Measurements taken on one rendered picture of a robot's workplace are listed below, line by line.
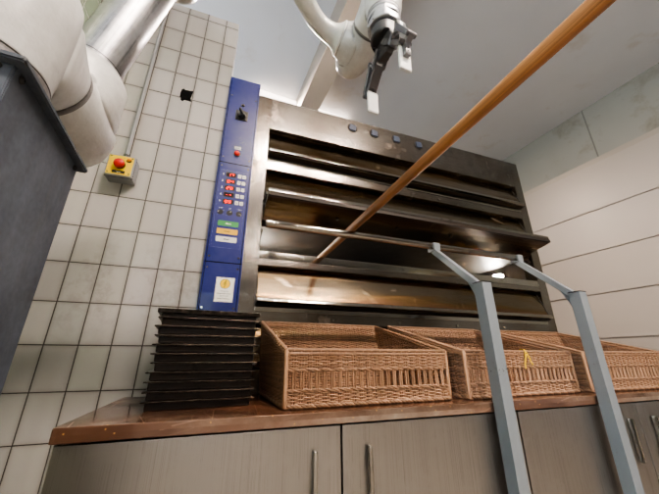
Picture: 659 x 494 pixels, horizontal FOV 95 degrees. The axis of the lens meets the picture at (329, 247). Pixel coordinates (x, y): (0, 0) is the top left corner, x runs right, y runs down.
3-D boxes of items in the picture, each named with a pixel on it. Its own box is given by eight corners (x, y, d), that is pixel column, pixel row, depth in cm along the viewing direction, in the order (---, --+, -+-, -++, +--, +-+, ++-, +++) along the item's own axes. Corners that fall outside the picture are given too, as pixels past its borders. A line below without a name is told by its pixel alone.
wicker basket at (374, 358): (253, 392, 119) (259, 321, 128) (379, 387, 138) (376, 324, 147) (279, 412, 76) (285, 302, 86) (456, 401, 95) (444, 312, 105)
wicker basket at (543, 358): (388, 387, 138) (384, 325, 148) (481, 383, 157) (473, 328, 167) (470, 401, 96) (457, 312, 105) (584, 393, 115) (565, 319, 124)
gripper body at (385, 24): (364, 40, 82) (364, 65, 79) (380, 10, 75) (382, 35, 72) (386, 51, 85) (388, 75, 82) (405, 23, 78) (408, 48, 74)
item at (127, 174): (108, 181, 128) (114, 162, 132) (134, 186, 132) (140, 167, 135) (102, 172, 122) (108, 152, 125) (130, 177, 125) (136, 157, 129)
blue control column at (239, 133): (192, 444, 261) (223, 219, 335) (212, 442, 266) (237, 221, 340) (151, 609, 91) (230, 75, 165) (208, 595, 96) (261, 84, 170)
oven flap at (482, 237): (268, 194, 136) (261, 220, 152) (550, 242, 192) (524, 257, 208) (268, 189, 137) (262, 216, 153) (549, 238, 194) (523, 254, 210)
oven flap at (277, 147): (268, 156, 159) (268, 135, 171) (521, 209, 215) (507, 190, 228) (270, 149, 156) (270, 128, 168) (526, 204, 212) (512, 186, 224)
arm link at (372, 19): (378, -8, 76) (379, 8, 74) (407, 8, 80) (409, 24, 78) (360, 25, 84) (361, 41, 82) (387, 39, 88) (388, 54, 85)
